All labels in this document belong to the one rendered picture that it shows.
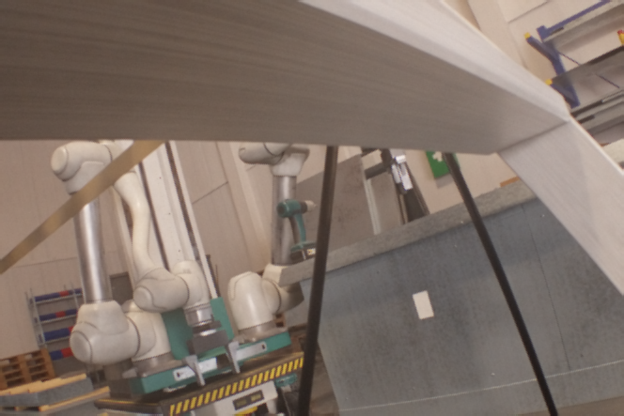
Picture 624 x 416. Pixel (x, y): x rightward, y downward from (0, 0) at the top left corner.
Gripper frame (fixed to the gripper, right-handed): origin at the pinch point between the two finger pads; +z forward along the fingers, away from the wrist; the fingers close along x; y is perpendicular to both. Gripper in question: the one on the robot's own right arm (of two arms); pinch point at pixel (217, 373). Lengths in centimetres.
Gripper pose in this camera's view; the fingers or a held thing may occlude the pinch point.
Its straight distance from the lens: 175.2
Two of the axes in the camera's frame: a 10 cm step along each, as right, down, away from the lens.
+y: -5.7, 2.9, 7.7
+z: 3.0, 9.5, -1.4
